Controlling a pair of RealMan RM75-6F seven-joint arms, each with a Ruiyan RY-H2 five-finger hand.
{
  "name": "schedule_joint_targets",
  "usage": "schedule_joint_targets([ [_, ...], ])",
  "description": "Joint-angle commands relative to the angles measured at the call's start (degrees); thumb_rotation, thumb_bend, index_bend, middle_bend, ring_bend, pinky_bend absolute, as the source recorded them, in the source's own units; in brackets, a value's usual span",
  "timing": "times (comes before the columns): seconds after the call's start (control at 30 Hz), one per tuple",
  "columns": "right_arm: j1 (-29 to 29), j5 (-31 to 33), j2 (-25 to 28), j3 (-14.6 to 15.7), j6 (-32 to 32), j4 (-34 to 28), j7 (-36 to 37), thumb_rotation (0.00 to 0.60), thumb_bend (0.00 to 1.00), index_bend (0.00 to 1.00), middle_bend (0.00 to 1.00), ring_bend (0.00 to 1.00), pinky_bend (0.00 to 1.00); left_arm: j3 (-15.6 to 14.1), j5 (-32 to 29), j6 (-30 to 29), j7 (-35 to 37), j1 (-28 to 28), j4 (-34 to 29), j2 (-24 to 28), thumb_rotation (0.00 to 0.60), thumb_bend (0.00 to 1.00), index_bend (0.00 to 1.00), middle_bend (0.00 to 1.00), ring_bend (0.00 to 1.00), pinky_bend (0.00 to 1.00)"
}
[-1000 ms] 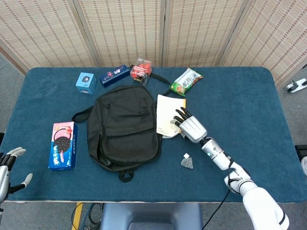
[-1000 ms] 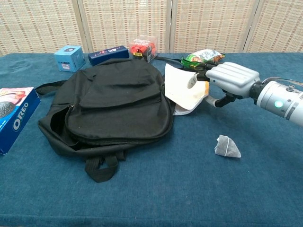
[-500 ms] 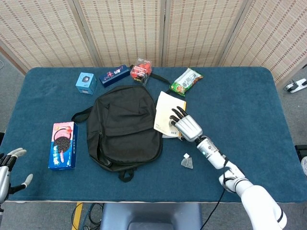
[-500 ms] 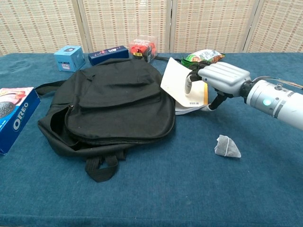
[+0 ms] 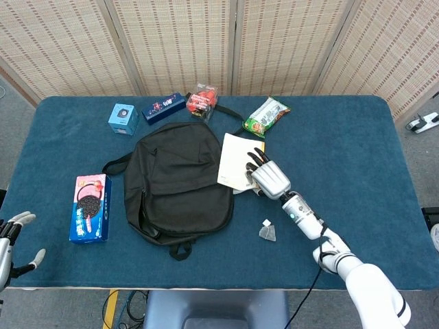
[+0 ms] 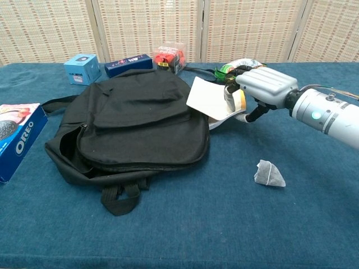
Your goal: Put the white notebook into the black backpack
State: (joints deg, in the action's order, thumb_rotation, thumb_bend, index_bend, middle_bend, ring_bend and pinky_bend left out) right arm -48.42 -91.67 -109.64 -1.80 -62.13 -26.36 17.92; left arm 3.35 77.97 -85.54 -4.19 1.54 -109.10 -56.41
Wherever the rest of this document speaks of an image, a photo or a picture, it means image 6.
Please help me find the grey pyramid tea bag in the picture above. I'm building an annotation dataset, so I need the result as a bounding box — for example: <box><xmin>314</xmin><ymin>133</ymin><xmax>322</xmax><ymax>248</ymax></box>
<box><xmin>254</xmin><ymin>159</ymin><xmax>287</xmax><ymax>188</ymax></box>

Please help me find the light blue cube box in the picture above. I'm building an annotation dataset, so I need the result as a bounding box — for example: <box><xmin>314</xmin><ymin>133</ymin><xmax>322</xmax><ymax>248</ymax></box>
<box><xmin>63</xmin><ymin>53</ymin><xmax>102</xmax><ymax>86</ymax></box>

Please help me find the green snack bag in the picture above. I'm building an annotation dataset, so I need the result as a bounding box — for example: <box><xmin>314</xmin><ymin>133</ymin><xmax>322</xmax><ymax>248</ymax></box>
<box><xmin>214</xmin><ymin>58</ymin><xmax>268</xmax><ymax>85</ymax></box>

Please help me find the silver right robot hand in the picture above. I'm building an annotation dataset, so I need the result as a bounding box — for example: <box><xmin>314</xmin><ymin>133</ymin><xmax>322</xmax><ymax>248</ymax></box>
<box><xmin>217</xmin><ymin>64</ymin><xmax>299</xmax><ymax>124</ymax></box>

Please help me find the bamboo folding screen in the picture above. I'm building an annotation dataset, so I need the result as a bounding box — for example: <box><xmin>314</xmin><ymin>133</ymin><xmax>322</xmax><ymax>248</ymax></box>
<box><xmin>0</xmin><ymin>0</ymin><xmax>359</xmax><ymax>67</ymax></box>

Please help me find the dark blue long box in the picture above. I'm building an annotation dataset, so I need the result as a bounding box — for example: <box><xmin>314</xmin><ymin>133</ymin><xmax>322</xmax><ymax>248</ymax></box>
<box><xmin>104</xmin><ymin>53</ymin><xmax>154</xmax><ymax>78</ymax></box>

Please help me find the white book with yellow spine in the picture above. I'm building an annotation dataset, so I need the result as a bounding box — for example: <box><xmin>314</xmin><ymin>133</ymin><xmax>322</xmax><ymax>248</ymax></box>
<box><xmin>186</xmin><ymin>76</ymin><xmax>248</xmax><ymax>130</ymax></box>

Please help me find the blue velvet tablecloth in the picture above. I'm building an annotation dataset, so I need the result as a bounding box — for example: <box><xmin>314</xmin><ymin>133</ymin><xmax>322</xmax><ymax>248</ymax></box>
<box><xmin>0</xmin><ymin>62</ymin><xmax>359</xmax><ymax>269</ymax></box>

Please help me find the clear box with red toy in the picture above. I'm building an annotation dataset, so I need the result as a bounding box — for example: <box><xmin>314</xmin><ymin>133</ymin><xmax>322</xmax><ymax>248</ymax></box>
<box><xmin>153</xmin><ymin>41</ymin><xmax>188</xmax><ymax>75</ymax></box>

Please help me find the blue Oreo cookie box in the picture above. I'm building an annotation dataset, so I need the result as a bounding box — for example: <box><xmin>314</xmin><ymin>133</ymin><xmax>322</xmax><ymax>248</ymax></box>
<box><xmin>0</xmin><ymin>103</ymin><xmax>49</xmax><ymax>184</ymax></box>

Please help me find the black fabric backpack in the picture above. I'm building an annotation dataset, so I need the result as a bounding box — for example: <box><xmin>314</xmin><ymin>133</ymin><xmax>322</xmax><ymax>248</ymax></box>
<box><xmin>42</xmin><ymin>66</ymin><xmax>222</xmax><ymax>217</ymax></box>

